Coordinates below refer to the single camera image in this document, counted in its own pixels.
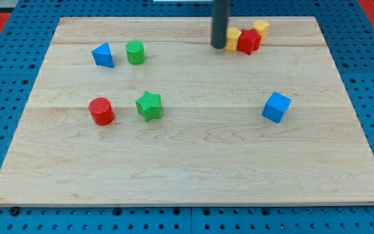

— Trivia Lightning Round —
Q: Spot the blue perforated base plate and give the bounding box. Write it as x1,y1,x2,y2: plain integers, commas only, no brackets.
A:
0,0,374,233

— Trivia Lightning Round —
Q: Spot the green star block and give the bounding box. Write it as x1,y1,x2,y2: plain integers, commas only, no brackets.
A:
136,91,162,122

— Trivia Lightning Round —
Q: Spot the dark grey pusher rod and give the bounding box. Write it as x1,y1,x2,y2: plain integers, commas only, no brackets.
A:
211,0,231,49

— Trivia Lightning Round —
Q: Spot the yellow cylinder block right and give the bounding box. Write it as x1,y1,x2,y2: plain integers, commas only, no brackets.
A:
253,19,270,40

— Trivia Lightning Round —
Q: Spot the light wooden board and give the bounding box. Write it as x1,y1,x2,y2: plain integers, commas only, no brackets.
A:
0,16,374,207

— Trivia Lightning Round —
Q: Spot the red cylinder block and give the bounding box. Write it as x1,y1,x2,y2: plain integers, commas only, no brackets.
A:
88,97,115,125

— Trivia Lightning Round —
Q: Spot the blue triangle block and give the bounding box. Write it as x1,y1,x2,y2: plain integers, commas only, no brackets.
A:
92,42,115,68

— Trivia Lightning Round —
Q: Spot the red star block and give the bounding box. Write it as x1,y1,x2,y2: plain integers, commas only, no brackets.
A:
237,29,262,55

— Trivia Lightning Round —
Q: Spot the blue cube block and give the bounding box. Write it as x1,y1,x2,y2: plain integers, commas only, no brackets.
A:
262,92,292,124

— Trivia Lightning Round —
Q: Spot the yellow block left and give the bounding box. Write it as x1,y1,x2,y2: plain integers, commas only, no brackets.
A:
225,27,242,51

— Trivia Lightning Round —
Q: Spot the green cylinder block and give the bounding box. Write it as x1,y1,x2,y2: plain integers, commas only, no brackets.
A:
125,40,146,65

